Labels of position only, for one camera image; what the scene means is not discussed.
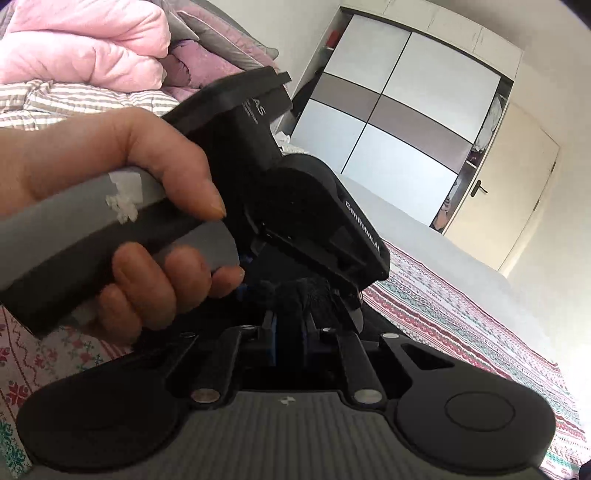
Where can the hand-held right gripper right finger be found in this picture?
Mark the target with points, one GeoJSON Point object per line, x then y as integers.
{"type": "Point", "coordinates": [308, 344]}

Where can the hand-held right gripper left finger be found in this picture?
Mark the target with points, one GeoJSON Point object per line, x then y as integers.
{"type": "Point", "coordinates": [270, 344]}

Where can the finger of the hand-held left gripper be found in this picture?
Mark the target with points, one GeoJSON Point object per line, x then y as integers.
{"type": "Point", "coordinates": [348, 307]}

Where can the black pants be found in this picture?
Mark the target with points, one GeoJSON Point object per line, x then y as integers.
{"type": "Point", "coordinates": [295, 295]}

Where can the person's left hand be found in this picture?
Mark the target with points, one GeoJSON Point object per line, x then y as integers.
{"type": "Point", "coordinates": [92, 147]}

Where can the folded pale patterned cloth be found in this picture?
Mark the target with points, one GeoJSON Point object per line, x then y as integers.
{"type": "Point", "coordinates": [281, 139]}

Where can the hanging dark garment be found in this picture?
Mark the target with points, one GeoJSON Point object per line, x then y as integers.
{"type": "Point", "coordinates": [307, 94]}

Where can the patterned striped blanket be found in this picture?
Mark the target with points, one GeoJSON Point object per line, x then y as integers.
{"type": "Point", "coordinates": [461, 323]}

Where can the white and taupe wardrobe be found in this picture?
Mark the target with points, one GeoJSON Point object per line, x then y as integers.
{"type": "Point", "coordinates": [397, 101]}

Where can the clothes on wardrobe shelf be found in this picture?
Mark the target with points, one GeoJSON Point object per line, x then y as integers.
{"type": "Point", "coordinates": [445, 208]}

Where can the mauve pink pillow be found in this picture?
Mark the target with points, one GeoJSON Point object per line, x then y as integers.
{"type": "Point", "coordinates": [189, 62]}

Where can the grey quilted pillow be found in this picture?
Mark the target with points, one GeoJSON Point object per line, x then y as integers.
{"type": "Point", "coordinates": [226, 37]}

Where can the cream door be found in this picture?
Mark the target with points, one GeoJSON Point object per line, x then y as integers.
{"type": "Point", "coordinates": [512, 194]}

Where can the striped beige cloth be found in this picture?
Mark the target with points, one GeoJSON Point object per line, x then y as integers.
{"type": "Point", "coordinates": [92, 99]}

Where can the light pink quilt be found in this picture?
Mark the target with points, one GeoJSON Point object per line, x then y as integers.
{"type": "Point", "coordinates": [83, 41]}

